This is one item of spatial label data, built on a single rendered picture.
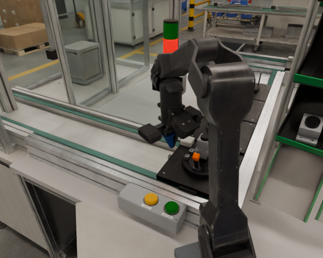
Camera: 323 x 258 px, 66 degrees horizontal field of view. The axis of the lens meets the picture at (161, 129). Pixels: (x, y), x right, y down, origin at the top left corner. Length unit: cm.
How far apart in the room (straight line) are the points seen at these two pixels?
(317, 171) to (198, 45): 53
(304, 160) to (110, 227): 62
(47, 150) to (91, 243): 43
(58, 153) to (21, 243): 112
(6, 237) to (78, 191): 120
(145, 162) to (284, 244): 53
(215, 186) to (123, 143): 73
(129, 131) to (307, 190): 71
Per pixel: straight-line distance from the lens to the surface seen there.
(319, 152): 68
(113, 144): 110
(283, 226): 95
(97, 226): 89
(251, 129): 114
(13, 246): 208
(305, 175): 81
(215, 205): 44
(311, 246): 94
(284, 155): 82
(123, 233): 86
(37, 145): 113
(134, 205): 80
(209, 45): 43
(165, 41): 87
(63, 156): 103
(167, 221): 77
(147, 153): 103
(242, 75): 37
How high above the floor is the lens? 156
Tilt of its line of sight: 33 degrees down
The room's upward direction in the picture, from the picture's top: straight up
